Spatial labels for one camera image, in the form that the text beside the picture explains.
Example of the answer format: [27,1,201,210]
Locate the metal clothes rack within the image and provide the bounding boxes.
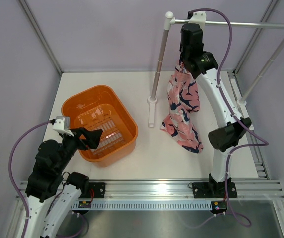
[148,8,284,128]

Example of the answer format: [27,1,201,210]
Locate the aluminium mounting rail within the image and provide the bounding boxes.
[89,178,284,201]

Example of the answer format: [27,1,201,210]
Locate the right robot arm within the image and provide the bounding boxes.
[180,23,251,199]

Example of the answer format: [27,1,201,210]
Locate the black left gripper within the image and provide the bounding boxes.
[56,127,102,173]

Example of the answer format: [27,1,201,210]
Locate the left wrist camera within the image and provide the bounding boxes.
[52,116,74,137]

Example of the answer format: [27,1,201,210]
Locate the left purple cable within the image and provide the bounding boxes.
[7,120,56,238]

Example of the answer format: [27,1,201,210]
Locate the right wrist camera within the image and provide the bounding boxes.
[187,10,206,24]

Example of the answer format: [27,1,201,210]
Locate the orange plastic basket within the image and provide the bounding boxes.
[61,85,138,167]

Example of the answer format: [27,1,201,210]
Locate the white slotted cable duct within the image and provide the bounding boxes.
[71,201,212,211]

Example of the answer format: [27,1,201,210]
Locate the pink shark print shorts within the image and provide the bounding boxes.
[161,61,203,154]

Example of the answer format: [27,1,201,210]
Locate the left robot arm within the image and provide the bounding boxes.
[25,127,103,238]

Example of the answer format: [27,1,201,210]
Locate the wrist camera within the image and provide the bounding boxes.
[187,10,206,24]
[52,116,74,137]

